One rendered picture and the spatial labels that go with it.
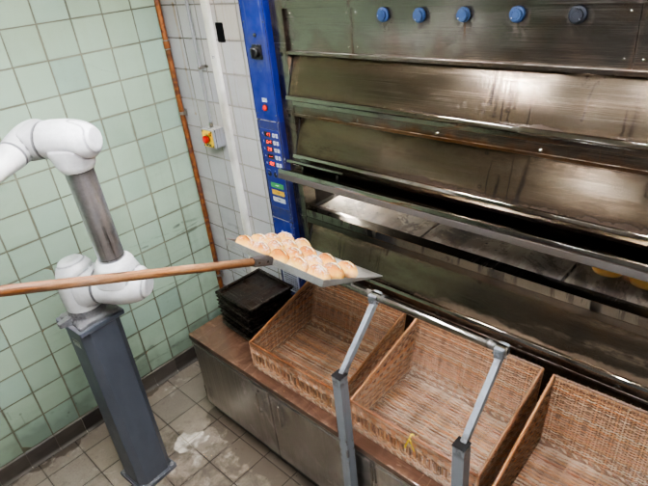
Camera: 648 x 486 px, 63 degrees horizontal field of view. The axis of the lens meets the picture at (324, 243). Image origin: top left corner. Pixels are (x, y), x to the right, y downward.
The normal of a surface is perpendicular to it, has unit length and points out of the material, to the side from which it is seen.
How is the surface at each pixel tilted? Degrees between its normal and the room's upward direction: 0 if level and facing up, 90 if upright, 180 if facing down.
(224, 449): 0
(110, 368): 90
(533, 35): 90
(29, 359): 90
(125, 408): 90
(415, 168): 70
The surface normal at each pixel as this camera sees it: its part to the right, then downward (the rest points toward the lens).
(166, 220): 0.73, 0.27
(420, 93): -0.67, 0.09
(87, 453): -0.10, -0.87
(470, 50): -0.68, 0.41
